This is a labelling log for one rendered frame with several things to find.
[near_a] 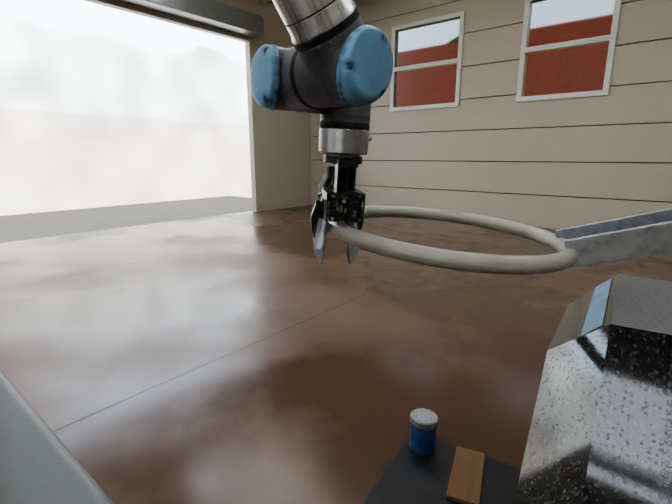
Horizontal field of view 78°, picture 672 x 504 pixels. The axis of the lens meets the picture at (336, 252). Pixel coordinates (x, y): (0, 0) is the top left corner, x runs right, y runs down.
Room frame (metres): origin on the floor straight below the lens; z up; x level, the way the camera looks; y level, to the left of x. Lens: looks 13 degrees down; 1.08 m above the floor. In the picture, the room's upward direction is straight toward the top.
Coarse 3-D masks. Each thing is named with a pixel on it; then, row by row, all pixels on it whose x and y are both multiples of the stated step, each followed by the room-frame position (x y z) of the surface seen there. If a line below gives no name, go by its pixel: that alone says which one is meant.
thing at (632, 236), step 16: (592, 224) 0.80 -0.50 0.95; (608, 224) 0.79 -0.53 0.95; (624, 224) 0.78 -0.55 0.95; (640, 224) 0.77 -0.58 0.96; (656, 224) 0.67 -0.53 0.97; (576, 240) 0.71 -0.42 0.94; (592, 240) 0.70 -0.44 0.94; (608, 240) 0.69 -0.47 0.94; (624, 240) 0.68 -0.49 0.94; (640, 240) 0.68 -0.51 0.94; (656, 240) 0.67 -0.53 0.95; (592, 256) 0.70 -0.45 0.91; (608, 256) 0.69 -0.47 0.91; (624, 256) 0.68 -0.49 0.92; (640, 256) 0.67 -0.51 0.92
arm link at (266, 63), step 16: (272, 48) 0.64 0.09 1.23; (288, 48) 0.66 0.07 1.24; (256, 64) 0.67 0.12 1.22; (272, 64) 0.63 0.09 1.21; (288, 64) 0.62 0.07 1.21; (256, 80) 0.67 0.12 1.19; (272, 80) 0.63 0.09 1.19; (288, 80) 0.62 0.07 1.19; (256, 96) 0.67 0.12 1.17; (272, 96) 0.64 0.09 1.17; (288, 96) 0.64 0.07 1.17; (320, 112) 0.72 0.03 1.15
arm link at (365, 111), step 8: (368, 104) 0.75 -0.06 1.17; (328, 112) 0.73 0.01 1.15; (336, 112) 0.73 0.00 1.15; (344, 112) 0.73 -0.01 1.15; (352, 112) 0.73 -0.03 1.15; (360, 112) 0.74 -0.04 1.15; (368, 112) 0.75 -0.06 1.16; (320, 120) 0.76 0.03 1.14; (328, 120) 0.74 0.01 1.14; (336, 120) 0.73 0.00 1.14; (344, 120) 0.73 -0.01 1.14; (352, 120) 0.73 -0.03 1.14; (360, 120) 0.74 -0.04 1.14; (368, 120) 0.76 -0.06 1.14; (336, 128) 0.73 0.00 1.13; (344, 128) 0.73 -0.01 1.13; (352, 128) 0.73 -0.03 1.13; (360, 128) 0.74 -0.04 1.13; (368, 128) 0.76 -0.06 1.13
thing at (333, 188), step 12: (324, 156) 0.77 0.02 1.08; (336, 156) 0.74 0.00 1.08; (360, 156) 0.79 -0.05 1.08; (336, 168) 0.74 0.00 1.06; (348, 168) 0.73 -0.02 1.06; (336, 180) 0.73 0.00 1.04; (348, 180) 0.75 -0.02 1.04; (324, 192) 0.75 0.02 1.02; (336, 192) 0.73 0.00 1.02; (348, 192) 0.73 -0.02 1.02; (360, 192) 0.75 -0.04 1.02; (324, 204) 0.74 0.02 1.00; (336, 204) 0.74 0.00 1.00; (348, 204) 0.74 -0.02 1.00; (360, 204) 0.75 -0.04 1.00; (324, 216) 0.74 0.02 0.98; (336, 216) 0.75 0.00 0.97; (348, 216) 0.74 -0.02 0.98; (360, 216) 0.75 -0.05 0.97
